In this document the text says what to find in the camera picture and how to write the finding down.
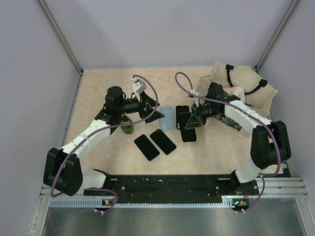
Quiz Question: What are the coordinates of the green glass bottle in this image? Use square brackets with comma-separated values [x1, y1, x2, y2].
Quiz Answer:
[121, 115, 134, 135]

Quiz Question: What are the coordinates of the left aluminium frame post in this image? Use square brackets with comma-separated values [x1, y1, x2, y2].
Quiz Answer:
[36, 0, 84, 75]

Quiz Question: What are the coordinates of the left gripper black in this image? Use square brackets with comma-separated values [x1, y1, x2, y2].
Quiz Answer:
[117, 91, 164, 123]

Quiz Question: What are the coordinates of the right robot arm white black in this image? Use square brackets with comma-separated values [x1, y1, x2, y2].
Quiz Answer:
[185, 82, 291, 195]

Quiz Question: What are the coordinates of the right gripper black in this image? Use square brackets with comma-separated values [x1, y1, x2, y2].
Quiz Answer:
[186, 103, 221, 130]

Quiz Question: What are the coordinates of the beige canvas tote bag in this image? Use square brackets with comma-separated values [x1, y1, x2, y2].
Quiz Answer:
[196, 62, 278, 131]

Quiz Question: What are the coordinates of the white slotted cable duct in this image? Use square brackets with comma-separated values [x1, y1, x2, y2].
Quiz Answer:
[49, 196, 246, 210]

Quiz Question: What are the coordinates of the pink white item in bag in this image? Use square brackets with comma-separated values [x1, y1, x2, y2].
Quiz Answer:
[223, 87, 246, 103]

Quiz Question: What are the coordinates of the bare black phone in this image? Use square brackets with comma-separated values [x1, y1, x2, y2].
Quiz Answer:
[150, 129, 176, 155]
[134, 134, 160, 161]
[180, 112, 196, 142]

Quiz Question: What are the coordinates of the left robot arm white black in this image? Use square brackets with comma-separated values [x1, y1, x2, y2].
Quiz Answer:
[43, 86, 164, 196]

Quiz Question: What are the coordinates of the right aluminium frame post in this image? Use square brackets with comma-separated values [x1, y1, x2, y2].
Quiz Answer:
[254, 0, 302, 73]

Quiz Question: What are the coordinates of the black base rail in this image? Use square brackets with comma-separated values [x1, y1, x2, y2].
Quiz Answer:
[83, 174, 261, 205]

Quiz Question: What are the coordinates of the aluminium frame post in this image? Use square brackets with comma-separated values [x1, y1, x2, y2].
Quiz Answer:
[36, 0, 84, 75]
[254, 0, 302, 73]

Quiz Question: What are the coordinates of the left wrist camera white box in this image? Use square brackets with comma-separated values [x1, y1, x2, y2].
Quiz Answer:
[131, 78, 147, 95]

